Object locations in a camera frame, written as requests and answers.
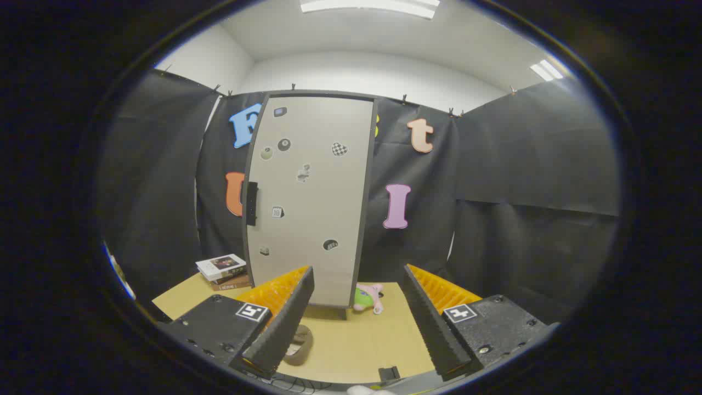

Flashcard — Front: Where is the brown fuzzy shoe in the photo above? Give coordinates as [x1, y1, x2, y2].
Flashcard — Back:
[282, 324, 314, 367]

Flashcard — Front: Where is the small ceiling light panel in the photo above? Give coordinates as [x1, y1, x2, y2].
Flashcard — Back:
[530, 59, 564, 82]

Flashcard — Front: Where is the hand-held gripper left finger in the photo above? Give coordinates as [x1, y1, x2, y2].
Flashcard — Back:
[155, 266, 316, 380]

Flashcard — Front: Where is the row of black cloth clips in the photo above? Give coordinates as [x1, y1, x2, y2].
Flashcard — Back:
[162, 65, 519, 119]

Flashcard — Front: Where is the white book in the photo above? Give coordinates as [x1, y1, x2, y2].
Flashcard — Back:
[196, 253, 247, 281]

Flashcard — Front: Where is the brown book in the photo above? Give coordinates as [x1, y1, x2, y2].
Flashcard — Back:
[210, 275, 252, 291]

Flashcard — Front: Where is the pink and green plush toy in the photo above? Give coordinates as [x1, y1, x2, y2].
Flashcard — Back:
[353, 283, 384, 315]

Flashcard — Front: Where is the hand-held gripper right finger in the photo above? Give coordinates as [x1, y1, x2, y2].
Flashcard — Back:
[403, 263, 561, 382]

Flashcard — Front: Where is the bundle of thin cables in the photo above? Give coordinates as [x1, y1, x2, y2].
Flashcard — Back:
[241, 370, 332, 394]

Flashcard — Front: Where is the blue and white panel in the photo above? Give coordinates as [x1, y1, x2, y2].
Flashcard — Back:
[103, 241, 137, 301]

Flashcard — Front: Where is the black backdrop cloth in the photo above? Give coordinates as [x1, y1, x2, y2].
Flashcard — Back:
[101, 69, 620, 324]

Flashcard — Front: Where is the long ceiling light panel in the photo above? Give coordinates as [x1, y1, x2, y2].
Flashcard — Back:
[301, 0, 440, 20]

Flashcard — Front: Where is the grey shoe cabinet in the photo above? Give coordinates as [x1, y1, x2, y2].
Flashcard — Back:
[241, 89, 380, 320]

